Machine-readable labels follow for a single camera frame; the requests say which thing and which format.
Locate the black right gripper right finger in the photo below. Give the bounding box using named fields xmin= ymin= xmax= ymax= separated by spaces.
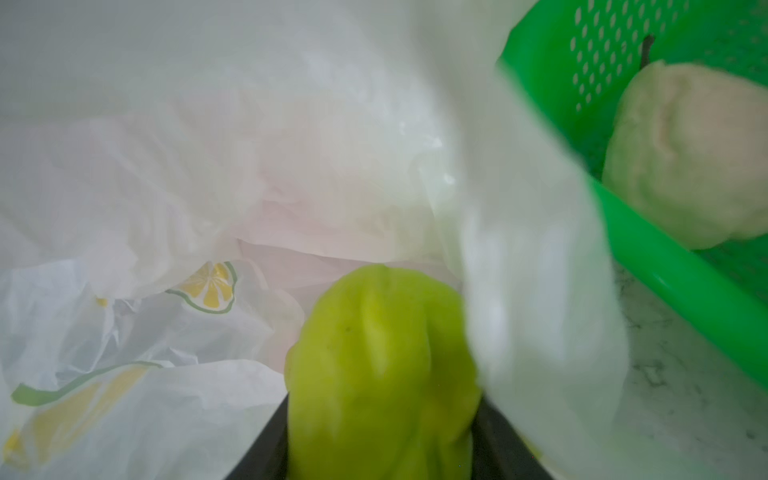
xmin=471 ymin=397 xmax=553 ymax=480

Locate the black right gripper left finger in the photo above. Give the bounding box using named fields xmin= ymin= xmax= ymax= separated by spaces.
xmin=226 ymin=395 xmax=289 ymax=480

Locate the white lemon-print plastic bag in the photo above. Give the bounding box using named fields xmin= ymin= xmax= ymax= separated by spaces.
xmin=0 ymin=0 xmax=721 ymax=480

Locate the pale pear in tray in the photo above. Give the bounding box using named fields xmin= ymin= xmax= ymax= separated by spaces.
xmin=601 ymin=35 xmax=767 ymax=250

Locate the green plastic basket tray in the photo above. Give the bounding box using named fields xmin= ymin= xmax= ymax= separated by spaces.
xmin=501 ymin=1 xmax=767 ymax=383

